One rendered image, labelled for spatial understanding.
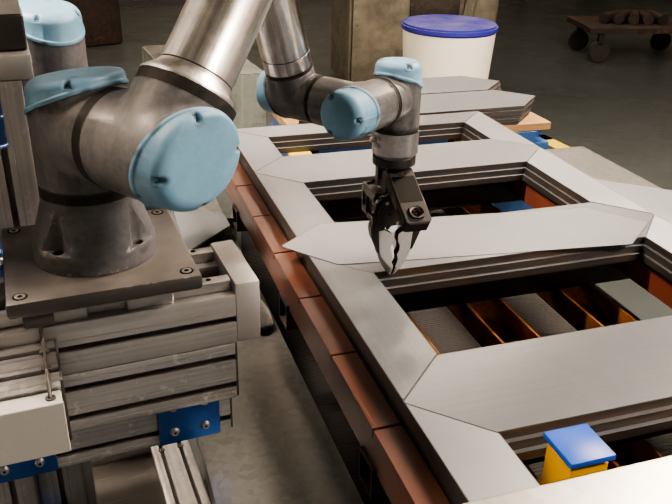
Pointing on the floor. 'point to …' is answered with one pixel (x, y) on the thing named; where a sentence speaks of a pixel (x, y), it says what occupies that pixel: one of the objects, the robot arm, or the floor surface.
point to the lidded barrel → (450, 44)
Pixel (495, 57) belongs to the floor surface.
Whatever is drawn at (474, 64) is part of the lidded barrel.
